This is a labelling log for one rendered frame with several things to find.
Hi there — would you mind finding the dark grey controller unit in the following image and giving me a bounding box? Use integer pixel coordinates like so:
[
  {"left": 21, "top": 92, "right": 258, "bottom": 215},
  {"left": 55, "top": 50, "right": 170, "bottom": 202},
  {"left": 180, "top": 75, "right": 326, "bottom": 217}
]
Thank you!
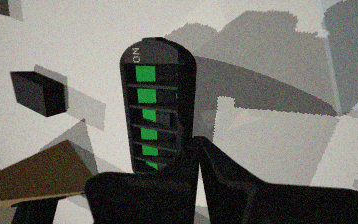
[{"left": 119, "top": 37, "right": 197, "bottom": 175}]

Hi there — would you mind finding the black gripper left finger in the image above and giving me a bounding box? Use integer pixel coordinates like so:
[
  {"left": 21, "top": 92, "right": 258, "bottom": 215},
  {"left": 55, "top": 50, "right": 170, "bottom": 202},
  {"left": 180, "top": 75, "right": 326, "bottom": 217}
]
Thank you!
[{"left": 84, "top": 136, "right": 201, "bottom": 224}]

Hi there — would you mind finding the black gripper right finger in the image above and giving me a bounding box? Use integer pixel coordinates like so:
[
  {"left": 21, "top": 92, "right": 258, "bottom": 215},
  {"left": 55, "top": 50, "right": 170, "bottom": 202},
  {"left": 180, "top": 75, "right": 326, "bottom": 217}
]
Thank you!
[{"left": 200, "top": 136, "right": 358, "bottom": 224}]

